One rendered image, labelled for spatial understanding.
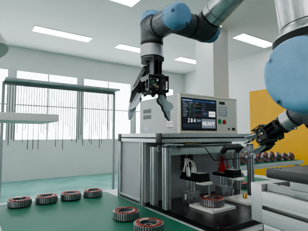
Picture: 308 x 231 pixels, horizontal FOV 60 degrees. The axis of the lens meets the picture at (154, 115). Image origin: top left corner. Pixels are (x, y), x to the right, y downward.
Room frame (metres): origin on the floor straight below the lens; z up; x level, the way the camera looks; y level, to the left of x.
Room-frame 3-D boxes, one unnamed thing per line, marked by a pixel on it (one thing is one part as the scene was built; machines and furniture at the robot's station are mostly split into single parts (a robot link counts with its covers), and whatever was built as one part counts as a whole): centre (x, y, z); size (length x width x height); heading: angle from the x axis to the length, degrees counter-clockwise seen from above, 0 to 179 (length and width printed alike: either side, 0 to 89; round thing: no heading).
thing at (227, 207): (1.27, -0.27, 0.78); 0.15 x 0.15 x 0.01; 34
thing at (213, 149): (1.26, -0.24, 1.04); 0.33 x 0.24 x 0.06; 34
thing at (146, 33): (0.85, 0.01, 1.45); 0.09 x 0.08 x 0.11; 34
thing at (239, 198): (1.40, -0.47, 0.78); 0.15 x 0.15 x 0.01; 34
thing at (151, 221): (1.02, 0.02, 0.77); 0.11 x 0.11 x 0.04
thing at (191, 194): (1.39, -0.19, 0.80); 0.07 x 0.05 x 0.06; 124
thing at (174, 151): (1.42, -0.31, 1.03); 0.62 x 0.01 x 0.03; 124
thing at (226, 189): (1.52, -0.39, 0.80); 0.07 x 0.05 x 0.06; 124
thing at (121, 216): (1.18, 0.12, 0.77); 0.11 x 0.11 x 0.04
